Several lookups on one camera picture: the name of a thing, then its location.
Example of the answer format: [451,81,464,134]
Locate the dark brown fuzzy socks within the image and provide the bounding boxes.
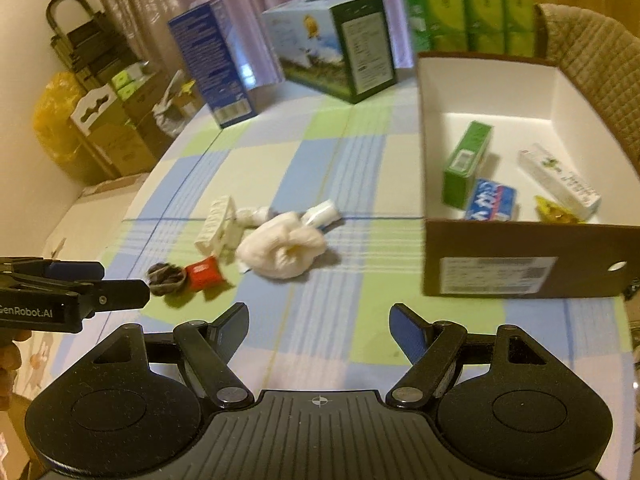
[146,262,186,297]

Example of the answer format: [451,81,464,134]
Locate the red candy packet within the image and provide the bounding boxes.
[184,256,226,292]

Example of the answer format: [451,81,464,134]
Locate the white knitted sock bundle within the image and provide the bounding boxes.
[235,211,326,280]

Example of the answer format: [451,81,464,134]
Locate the white pill bottle yellow label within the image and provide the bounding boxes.
[234,206,274,229]

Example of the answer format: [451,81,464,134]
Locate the blue clear plastic box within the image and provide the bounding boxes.
[464,179,516,221]

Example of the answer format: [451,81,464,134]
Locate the green medicine box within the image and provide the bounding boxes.
[442,122,494,209]

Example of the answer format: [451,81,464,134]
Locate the yellow snack pouch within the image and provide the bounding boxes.
[535,195,582,224]

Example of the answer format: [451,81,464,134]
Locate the white medicine box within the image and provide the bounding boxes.
[518,144,601,221]

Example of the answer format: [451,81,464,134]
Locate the person's left hand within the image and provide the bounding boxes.
[0,328,32,412]

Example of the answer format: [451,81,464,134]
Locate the yellow plastic bag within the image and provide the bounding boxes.
[32,72,107,185]

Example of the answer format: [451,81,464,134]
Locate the plaid bed sheet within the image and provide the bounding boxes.
[49,77,634,396]

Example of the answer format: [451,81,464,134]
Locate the white plastic bag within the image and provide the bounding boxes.
[152,70,198,139]

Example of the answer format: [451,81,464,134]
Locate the blue milk carton box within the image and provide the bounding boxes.
[168,0,257,128]

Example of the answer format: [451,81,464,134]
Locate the brown cardboard shoe box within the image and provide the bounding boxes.
[416,52,639,298]

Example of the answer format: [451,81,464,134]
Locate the green cow milk box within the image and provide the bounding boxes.
[262,0,397,104]

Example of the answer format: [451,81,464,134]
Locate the green tissue pack bundle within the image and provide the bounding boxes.
[402,0,536,58]

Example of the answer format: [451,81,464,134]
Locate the quilted beige covered chair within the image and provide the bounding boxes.
[536,3,639,184]

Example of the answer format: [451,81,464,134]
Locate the cardboard box with handle cutout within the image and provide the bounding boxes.
[70,84,157,177]

